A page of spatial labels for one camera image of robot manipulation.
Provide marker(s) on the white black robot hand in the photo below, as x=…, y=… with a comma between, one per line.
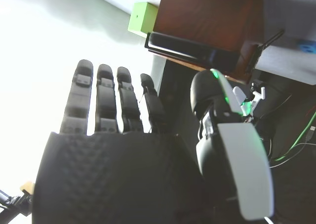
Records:
x=111, y=174

